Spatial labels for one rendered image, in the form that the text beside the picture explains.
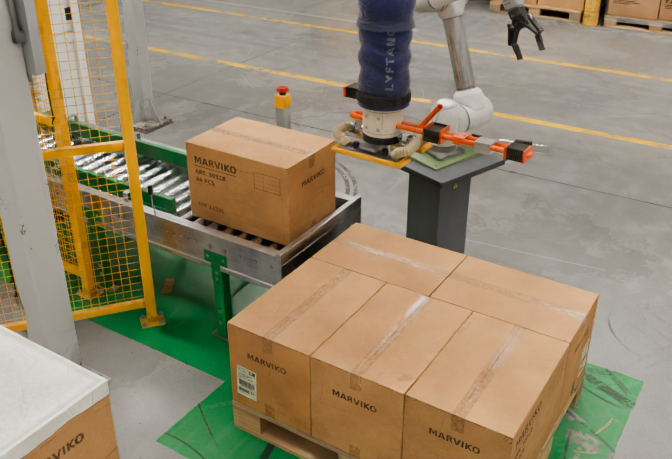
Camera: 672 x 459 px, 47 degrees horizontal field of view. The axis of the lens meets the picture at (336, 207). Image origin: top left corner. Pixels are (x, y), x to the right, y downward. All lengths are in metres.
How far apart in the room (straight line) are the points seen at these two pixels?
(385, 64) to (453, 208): 1.28
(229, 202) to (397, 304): 1.01
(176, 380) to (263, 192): 0.96
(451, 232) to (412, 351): 1.36
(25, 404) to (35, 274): 1.32
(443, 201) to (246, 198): 1.06
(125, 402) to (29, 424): 1.62
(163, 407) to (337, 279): 0.96
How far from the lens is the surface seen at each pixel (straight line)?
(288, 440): 3.36
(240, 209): 3.70
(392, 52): 3.09
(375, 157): 3.19
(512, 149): 3.00
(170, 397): 3.66
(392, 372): 2.87
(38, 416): 2.11
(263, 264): 3.52
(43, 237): 3.38
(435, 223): 4.10
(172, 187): 4.33
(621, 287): 4.59
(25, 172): 3.24
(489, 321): 3.17
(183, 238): 3.81
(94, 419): 2.20
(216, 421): 3.51
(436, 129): 3.15
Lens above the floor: 2.35
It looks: 27 degrees down
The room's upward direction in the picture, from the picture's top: straight up
